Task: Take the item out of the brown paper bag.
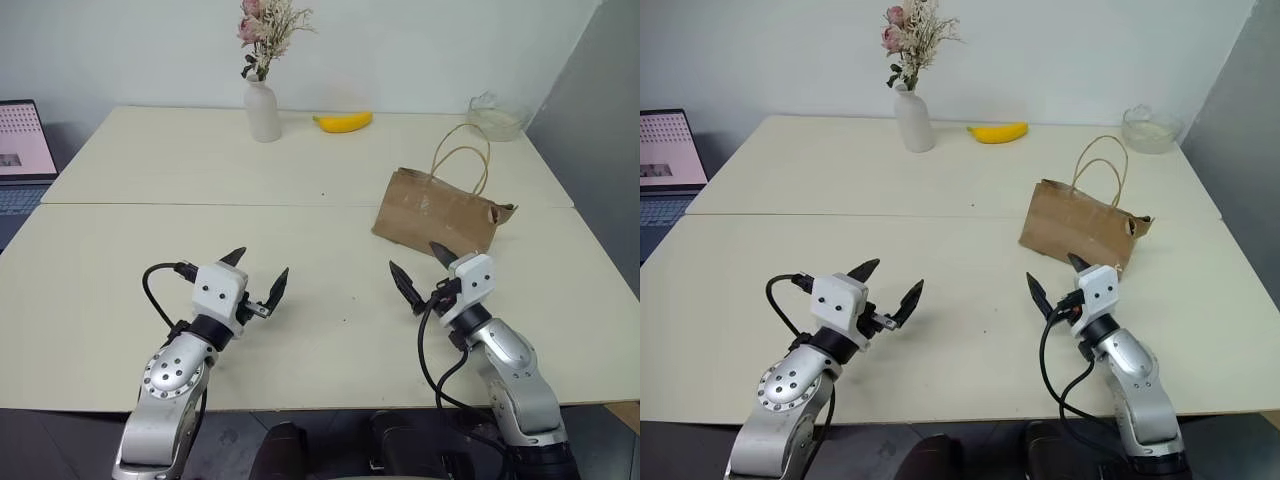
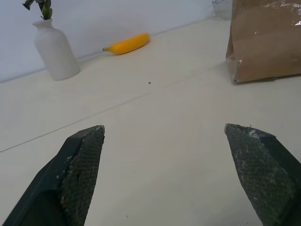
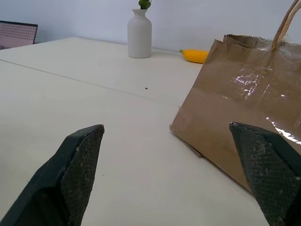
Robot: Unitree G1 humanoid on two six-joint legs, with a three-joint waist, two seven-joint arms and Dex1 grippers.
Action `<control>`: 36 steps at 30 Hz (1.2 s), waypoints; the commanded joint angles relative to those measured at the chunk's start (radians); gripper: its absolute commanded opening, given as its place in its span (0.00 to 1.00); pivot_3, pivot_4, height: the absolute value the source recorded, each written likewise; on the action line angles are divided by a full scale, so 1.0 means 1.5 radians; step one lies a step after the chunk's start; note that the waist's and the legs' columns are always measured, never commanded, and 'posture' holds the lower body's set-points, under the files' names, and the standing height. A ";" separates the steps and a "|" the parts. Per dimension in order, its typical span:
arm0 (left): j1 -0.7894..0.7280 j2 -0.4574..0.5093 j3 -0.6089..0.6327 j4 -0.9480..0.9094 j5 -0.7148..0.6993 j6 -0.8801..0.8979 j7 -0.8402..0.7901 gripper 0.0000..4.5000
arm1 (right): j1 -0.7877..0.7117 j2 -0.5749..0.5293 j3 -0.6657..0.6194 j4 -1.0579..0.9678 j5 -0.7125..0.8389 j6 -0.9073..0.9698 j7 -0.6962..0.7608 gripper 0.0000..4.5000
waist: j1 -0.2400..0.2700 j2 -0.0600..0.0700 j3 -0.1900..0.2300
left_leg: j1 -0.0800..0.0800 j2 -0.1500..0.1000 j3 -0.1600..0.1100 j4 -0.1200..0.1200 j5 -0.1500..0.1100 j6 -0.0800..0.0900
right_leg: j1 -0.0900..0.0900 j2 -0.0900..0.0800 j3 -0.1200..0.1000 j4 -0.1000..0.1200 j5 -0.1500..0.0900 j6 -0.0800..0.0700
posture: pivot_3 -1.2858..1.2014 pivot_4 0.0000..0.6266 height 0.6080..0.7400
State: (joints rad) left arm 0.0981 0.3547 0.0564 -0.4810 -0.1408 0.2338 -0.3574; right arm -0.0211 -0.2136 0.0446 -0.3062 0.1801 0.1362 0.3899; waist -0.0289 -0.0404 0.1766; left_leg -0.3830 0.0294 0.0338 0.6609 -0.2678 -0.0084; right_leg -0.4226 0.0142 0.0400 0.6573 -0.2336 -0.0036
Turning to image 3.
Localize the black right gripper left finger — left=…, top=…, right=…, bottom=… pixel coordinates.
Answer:
left=0, top=124, right=105, bottom=226

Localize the brown paper bag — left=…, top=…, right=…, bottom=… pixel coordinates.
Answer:
left=169, top=0, right=301, bottom=194

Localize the white ceramic vase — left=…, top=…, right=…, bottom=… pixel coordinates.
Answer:
left=127, top=8, right=152, bottom=59

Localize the dark framed dotted screen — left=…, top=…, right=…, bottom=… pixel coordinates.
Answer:
left=0, top=20, right=39, bottom=50

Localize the green plant sprig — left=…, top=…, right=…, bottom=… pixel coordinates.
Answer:
left=138, top=0, right=153, bottom=10

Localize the yellow banana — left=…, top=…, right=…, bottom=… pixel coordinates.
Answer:
left=179, top=48, right=209, bottom=64

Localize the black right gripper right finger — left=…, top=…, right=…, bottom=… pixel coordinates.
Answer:
left=229, top=121, right=301, bottom=226

